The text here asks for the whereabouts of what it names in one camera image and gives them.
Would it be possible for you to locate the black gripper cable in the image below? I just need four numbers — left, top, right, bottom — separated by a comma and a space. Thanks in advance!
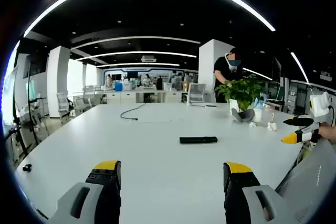
328, 105, 336, 126

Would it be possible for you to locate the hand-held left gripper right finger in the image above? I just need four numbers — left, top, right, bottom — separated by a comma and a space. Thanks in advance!
223, 161, 297, 224

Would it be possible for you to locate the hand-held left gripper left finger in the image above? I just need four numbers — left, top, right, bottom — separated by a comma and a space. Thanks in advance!
47, 159, 122, 224

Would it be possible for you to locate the black tripod stand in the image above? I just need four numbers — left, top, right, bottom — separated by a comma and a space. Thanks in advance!
12, 58, 49, 156

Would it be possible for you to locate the white plastic container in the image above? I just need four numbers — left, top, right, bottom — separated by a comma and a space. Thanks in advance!
253, 108, 264, 123

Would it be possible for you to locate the white cabinet row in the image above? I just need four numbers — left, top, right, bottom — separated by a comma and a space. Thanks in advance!
104, 89, 188, 104

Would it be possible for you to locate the light blue container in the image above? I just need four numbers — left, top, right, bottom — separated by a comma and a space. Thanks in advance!
254, 94, 268, 110

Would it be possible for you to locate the green potted plant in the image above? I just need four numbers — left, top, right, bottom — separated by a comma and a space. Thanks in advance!
214, 75, 266, 113

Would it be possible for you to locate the black remote control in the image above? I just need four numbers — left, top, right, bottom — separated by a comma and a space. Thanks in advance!
179, 136, 218, 144

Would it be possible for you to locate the grey curved object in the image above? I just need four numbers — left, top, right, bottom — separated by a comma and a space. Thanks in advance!
231, 108, 256, 123

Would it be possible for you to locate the white office chair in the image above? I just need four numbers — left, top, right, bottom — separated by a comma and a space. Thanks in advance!
186, 83, 206, 104
56, 92, 71, 118

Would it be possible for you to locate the white perforated mesh basket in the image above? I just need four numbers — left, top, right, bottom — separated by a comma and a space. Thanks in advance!
274, 137, 336, 224

